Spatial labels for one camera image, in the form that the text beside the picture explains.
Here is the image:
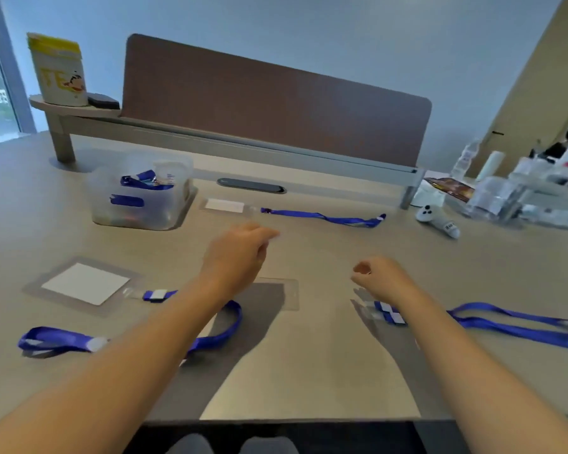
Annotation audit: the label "person's left hand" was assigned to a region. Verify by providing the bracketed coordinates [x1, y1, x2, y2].
[201, 223, 281, 298]

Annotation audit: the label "person's right hand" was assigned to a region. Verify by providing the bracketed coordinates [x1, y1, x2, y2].
[350, 256, 420, 308]

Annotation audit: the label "blue lanyard with black clip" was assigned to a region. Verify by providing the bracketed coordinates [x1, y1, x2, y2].
[259, 207, 388, 229]

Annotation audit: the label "person's right forearm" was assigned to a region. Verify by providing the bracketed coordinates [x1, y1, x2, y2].
[390, 288, 568, 454]

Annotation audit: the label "person's left forearm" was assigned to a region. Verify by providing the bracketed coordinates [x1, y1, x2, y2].
[0, 274, 240, 454]

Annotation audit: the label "person's legs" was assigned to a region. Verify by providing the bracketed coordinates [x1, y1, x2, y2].
[165, 432, 300, 454]

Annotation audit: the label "white handheld controller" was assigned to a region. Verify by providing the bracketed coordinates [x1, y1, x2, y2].
[415, 204, 461, 240]

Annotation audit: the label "white paper box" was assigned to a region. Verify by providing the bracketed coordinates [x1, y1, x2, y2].
[410, 180, 447, 209]

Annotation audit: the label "translucent plastic storage bin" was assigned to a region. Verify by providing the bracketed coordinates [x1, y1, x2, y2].
[87, 153, 195, 231]

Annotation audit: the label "grey metal desk shelf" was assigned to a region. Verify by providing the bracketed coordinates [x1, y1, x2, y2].
[501, 177, 568, 230]
[29, 94, 427, 211]

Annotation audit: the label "clear plastic ball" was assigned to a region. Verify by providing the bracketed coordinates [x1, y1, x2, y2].
[152, 159, 183, 185]

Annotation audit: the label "dark red snack bag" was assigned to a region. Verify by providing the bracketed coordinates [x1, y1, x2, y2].
[436, 177, 476, 203]

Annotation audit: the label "clear plastic bag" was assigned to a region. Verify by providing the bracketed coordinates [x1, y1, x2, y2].
[467, 177, 519, 222]

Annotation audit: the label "clear plastic water bottle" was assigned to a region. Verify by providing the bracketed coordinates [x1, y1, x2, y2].
[453, 139, 482, 181]

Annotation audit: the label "white paper roll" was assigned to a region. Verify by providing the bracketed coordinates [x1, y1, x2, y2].
[476, 151, 506, 183]

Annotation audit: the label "brown desk divider panel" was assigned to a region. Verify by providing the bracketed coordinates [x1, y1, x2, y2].
[121, 33, 432, 168]

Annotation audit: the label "small black case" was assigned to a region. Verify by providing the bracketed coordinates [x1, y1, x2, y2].
[86, 93, 122, 111]

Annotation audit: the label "white canister with yellow lid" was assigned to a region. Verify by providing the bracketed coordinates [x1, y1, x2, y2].
[27, 32, 90, 108]

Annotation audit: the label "tan wooden door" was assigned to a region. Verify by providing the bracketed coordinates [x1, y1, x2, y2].
[473, 0, 568, 178]

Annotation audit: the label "black oval cable grommet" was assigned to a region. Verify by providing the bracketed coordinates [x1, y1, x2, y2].
[216, 178, 287, 194]

